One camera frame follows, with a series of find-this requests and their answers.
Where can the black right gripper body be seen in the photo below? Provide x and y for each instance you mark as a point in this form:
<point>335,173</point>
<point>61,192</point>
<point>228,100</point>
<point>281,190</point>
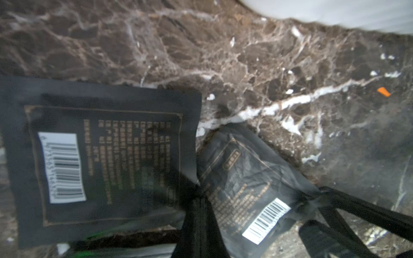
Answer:
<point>394,222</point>

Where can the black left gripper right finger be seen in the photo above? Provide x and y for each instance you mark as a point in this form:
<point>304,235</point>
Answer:
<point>320,241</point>

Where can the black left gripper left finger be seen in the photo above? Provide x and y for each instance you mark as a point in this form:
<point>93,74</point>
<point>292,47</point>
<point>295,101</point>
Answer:
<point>200,236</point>

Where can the green grape oolong tea bag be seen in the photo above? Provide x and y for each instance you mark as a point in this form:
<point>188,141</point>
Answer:
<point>153,243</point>

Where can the black tea bag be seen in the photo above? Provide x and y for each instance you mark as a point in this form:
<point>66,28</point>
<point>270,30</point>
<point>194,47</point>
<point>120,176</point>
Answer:
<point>87,159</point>
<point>256,195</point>

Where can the white plastic storage box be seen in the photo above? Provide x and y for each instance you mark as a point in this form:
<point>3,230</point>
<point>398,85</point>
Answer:
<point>374,15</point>

